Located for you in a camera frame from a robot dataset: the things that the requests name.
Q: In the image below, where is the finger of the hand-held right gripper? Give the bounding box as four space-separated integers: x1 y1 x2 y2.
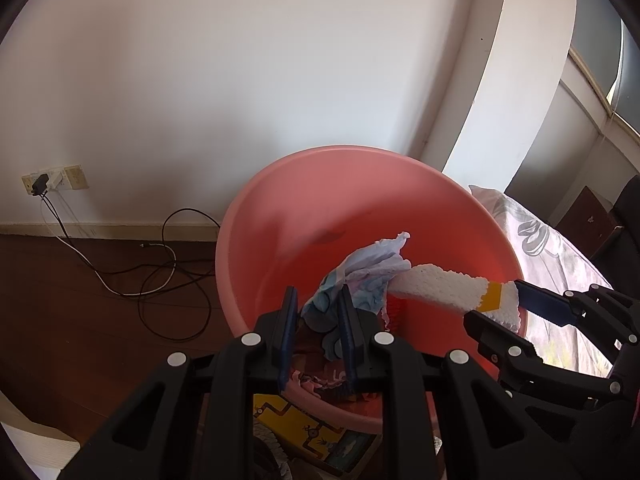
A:
462 309 627 402
515 279 640 350

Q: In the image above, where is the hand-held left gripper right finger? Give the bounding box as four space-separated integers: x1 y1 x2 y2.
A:
336 284 576 480

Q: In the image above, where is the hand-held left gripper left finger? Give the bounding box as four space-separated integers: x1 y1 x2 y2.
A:
80 286 301 480

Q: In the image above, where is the red knitted cloth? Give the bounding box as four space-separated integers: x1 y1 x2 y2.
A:
387 297 407 334

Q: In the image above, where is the blue white wrapper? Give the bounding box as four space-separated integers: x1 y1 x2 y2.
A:
300 231 413 361

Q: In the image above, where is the white knitted sock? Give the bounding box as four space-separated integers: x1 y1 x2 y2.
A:
390 262 526 332

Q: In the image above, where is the pink plastic basin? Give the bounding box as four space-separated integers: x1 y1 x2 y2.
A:
215 146 526 433

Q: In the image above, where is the white floral bedsheet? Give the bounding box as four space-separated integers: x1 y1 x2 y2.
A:
469 185 619 379

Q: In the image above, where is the pink printed wrapper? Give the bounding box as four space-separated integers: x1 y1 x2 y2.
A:
295 355 381 404

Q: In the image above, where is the dark wooden cabinet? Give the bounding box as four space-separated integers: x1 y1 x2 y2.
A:
555 186 624 261

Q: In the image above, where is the black speaker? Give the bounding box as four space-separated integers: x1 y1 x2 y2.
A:
590 175 640 291

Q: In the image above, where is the window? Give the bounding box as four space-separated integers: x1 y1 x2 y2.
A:
567 12 640 137

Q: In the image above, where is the white board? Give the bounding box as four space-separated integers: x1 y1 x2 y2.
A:
0 422 81 480

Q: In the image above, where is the black cable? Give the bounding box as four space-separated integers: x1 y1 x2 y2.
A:
42 195 221 343

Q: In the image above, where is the white cable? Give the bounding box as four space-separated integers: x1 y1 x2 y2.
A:
42 197 177 297

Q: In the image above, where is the white wall socket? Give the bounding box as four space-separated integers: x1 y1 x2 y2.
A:
21 164 90 196

